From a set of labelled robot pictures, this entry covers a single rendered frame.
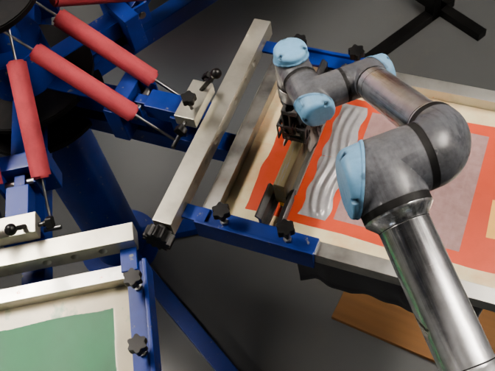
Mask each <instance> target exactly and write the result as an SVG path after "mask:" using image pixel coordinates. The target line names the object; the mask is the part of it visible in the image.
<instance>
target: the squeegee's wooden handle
mask: <svg viewBox="0 0 495 371"><path fill-rule="evenodd" d="M308 144H309V139H308V141H307V143H306V145H305V144H303V143H300V142H296V141H292V142H291V144H290V146H289V149H288V151H287V154H286V156H285V158H284V161H283V163H282V165H281V168H280V170H279V172H278V174H277V177H276V179H275V182H274V183H273V189H274V194H275V200H276V201H277V202H282V203H285V202H286V200H287V197H288V195H289V192H290V191H291V190H292V188H293V186H294V184H295V181H296V179H297V176H298V173H299V171H300V170H301V167H302V164H303V162H304V159H305V157H306V154H307V152H308Z"/></svg>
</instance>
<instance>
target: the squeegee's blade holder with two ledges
mask: <svg viewBox="0 0 495 371"><path fill-rule="evenodd" d="M325 124H326V123H325ZM325 124H323V127H322V130H321V134H322V131H323V128H324V127H325ZM321 134H320V135H321ZM315 148H316V147H315ZM315 148H314V149H313V148H312V151H311V152H309V151H308V152H307V154H306V157H305V159H304V162H303V164H302V167H301V170H300V171H299V173H298V176H297V179H296V181H295V184H294V186H293V188H292V190H293V189H295V190H296V193H295V195H297V193H298V189H299V188H300V185H301V183H302V180H303V177H304V175H305V173H306V170H307V168H308V166H309V163H310V160H311V159H312V156H313V154H314V151H315Z"/></svg>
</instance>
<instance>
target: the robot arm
mask: <svg viewBox="0 0 495 371"><path fill-rule="evenodd" d="M273 64H274V66H275V75H276V80H277V87H278V95H279V98H280V100H281V103H282V105H283V106H282V108H281V115H280V117H279V120H278V122H277V124H276V128H277V133H278V138H280V137H281V134H282V138H283V139H284V143H283V145H284V146H285V145H286V143H287V142H288V140H291V142H292V141H296V142H300V143H303V144H305V145H306V143H307V141H308V139H309V144H308V151H309V152H311V151H312V148H313V149H314V148H315V147H316V146H317V143H318V141H319V138H320V134H321V130H322V127H323V124H325V123H326V121H328V120H330V119H331V118H332V117H333V116H334V114H335V110H336V109H335V107H337V106H340V105H343V104H345V103H348V102H351V101H354V100H356V99H359V98H363V99H364V100H365V101H366V102H367V103H368V104H369V105H371V106H372V107H373V108H374V109H376V110H377V111H378V112H379V113H381V114H382V115H383V116H384V117H385V118H386V119H387V120H389V121H390V122H391V123H392V124H394V125H395V126H396V127H397V128H395V129H392V130H389V131H387V132H384V133H381V134H378V135H375V136H373V137H370V138H367V139H365V140H362V139H361V140H358V142H357V143H355V144H352V145H350V146H347V147H345V148H343V149H341V150H340V151H339V152H338V154H337V157H336V163H335V166H336V175H337V183H338V187H339V190H340V196H341V198H342V201H343V205H344V207H345V210H346V212H347V214H348V216H349V217H350V219H353V220H359V219H360V218H361V220H362V222H363V224H364V226H365V229H366V230H369V231H372V232H374V233H377V234H378V235H379V237H380V239H381V240H382V243H383V245H384V248H385V250H386V252H387V255H388V257H389V259H390V262H391V264H392V265H393V268H394V270H395V272H396V275H397V277H398V279H399V282H400V284H401V287H402V288H403V290H404V293H405V295H406V297H407V300H408V302H409V304H410V307H411V309H412V312H413V313H414V315H415V318H416V320H417V322H418V325H419V327H420V329H421V332H422V334H423V335H424V338H425V340H426V343H427V345H428V347H429V350H430V352H431V354H432V357H433V358H434V360H435V363H436V365H437V367H438V370H439V371H495V354H494V352H493V350H492V348H491V345H490V343H489V341H488V339H487V337H486V335H485V332H484V330H483V329H482V326H481V324H480V321H479V320H478V318H477V315H476V313H475V311H474V309H473V307H472V305H471V302H470V300H469V298H468V296H467V294H466V291H465V289H464V288H463V285H462V283H461V282H460V279H459V277H458V275H457V273H456V271H455V268H454V266H453V264H452V262H451V259H450V257H449V255H448V253H447V251H446V248H445V247H444V245H443V242H442V241H441V239H440V236H439V234H438V232H437V230H436V228H435V225H434V223H433V221H432V219H431V217H430V215H429V211H430V208H431V206H432V203H433V198H432V195H431V194H430V191H432V190H435V189H437V188H440V187H442V186H444V185H446V184H448V183H450V182H451V181H453V179H454V178H456V177H457V176H458V175H459V173H461V171H462V170H463V168H464V167H465V165H466V163H467V161H468V158H469V155H470V153H471V132H470V129H469V126H468V123H467V122H466V120H465V119H464V117H463V116H462V115H461V114H460V112H458V111H457V110H456V109H454V108H453V107H452V106H450V105H448V104H446V103H445V102H439V101H434V102H433V101H432V100H431V99H429V98H427V97H426V96H425V95H423V94H422V93H420V92H419V91H417V90H416V89H414V88H413V87H411V86H410V85H408V84H407V83H406V82H404V81H403V80H401V79H399V78H398V77H397V76H396V71H395V69H394V66H393V63H392V61H391V60H390V58H389V57H388V56H387V55H386V54H382V53H381V54H376V55H374V56H367V57H365V58H364V59H362V60H358V61H356V62H354V63H350V64H348V65H346V66H342V67H339V68H336V69H335V70H332V71H328V72H326V73H323V74H320V75H317V73H316V71H315V70H314V68H313V66H312V64H311V63H310V61H309V52H308V49H307V45H306V44H305V43H304V42H303V41H302V40H301V39H299V38H286V39H283V40H280V41H279V42H277V44H276V45H275V47H274V49H273ZM281 123H282V124H281ZM278 127H280V128H281V129H280V132H279V130H278Z"/></svg>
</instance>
